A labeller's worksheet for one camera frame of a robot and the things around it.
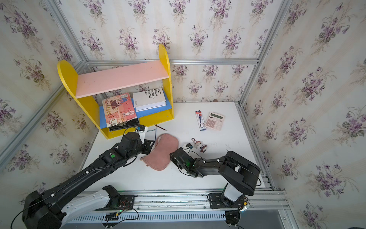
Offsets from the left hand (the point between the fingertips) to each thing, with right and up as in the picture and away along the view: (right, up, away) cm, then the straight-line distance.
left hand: (155, 143), depth 78 cm
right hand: (+7, -10, +8) cm, 15 cm away
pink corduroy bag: (+4, -5, +18) cm, 19 cm away
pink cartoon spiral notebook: (-29, +20, +18) cm, 39 cm away
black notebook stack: (-26, +9, +27) cm, 38 cm away
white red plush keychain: (+25, -4, +13) cm, 29 cm away
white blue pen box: (+29, +11, +29) cm, 43 cm away
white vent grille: (-25, -36, -9) cm, 44 cm away
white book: (-9, +27, +21) cm, 35 cm away
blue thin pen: (-4, +1, +23) cm, 23 cm away
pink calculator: (+40, +12, +27) cm, 50 cm away
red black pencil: (-2, +7, +27) cm, 28 cm away
